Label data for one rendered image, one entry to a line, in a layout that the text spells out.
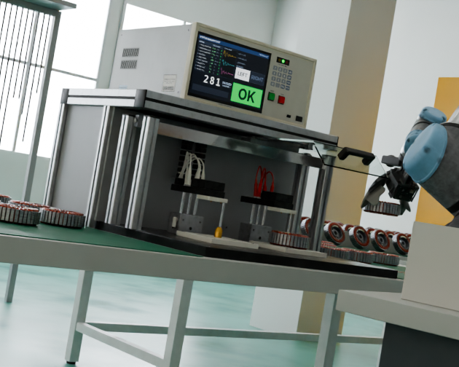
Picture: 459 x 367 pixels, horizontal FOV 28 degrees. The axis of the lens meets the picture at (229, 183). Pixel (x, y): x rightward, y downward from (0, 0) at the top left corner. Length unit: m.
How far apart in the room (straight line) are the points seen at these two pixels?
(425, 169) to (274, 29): 9.02
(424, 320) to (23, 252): 0.74
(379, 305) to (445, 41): 7.37
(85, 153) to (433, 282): 1.11
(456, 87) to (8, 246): 4.93
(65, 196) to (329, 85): 4.09
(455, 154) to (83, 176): 1.07
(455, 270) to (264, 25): 9.11
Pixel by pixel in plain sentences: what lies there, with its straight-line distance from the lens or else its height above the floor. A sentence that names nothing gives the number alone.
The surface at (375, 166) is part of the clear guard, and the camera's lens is 2.47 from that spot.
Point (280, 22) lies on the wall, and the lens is 10.76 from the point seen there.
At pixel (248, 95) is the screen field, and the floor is 1.17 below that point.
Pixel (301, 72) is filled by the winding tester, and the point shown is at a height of 1.27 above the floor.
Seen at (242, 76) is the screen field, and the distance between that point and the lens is 2.48.
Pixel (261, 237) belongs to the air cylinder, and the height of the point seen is 0.79.
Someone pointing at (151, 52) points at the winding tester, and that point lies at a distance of 2.55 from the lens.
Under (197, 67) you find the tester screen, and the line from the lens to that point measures 2.39.
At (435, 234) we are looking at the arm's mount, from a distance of 1.76.
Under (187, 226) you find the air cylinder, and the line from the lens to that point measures 2.39.
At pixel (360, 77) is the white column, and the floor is 1.88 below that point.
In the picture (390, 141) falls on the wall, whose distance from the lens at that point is 9.15.
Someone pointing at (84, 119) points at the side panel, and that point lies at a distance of 2.53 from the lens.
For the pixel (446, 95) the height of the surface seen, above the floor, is 1.82.
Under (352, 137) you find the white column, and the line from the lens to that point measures 6.52.
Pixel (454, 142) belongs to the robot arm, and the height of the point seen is 1.07.
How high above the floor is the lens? 0.88
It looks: 1 degrees up
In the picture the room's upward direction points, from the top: 10 degrees clockwise
